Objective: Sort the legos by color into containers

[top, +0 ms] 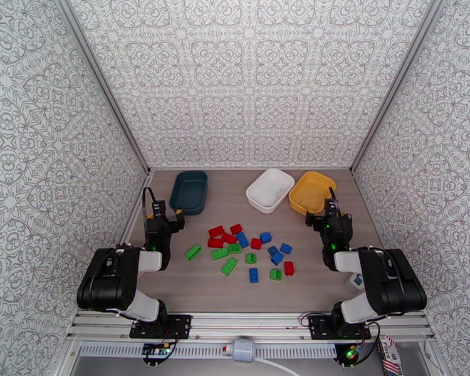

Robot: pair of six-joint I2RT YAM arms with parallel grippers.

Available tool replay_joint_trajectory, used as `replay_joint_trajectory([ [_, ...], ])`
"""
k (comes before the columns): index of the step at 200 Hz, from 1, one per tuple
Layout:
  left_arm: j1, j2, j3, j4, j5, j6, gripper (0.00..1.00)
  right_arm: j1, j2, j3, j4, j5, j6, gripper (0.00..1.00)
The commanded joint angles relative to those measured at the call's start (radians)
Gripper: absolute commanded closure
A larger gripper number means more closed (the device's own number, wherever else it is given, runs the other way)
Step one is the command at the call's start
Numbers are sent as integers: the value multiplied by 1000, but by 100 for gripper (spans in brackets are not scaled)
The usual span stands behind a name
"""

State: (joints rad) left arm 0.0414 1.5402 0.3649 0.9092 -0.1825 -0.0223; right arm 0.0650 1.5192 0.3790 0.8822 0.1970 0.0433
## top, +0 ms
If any aluminium mounting rail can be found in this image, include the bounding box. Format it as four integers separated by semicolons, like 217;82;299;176
65;310;435;345

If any striped printed carton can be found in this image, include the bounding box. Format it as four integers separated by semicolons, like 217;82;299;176
377;334;405;376

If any dark teal plastic container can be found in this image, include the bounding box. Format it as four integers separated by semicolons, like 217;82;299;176
169;170;209;216

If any yellow plastic container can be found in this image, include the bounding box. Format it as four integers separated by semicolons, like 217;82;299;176
288;171;337;216

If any white slotted cable duct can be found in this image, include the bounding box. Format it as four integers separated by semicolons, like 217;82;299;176
78;343;338;359

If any white cylindrical device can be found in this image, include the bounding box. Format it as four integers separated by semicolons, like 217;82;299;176
223;337;258;363

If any white tube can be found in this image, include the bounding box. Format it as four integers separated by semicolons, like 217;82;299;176
254;357;300;376

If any aluminium frame post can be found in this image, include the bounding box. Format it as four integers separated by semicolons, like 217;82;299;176
51;0;153;175
349;0;451;175

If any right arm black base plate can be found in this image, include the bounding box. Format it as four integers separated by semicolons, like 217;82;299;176
309;315;372;342

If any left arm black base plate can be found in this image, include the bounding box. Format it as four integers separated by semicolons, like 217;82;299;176
129;314;193;340

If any white plastic container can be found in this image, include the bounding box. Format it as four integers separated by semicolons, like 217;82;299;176
246;168;295;214

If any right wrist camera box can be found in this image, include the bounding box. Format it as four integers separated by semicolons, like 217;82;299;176
324;196;342;221

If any aluminium side rail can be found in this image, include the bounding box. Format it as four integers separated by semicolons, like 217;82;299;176
119;169;155;248

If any small white blue box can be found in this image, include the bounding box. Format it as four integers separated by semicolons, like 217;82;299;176
344;271;365;295

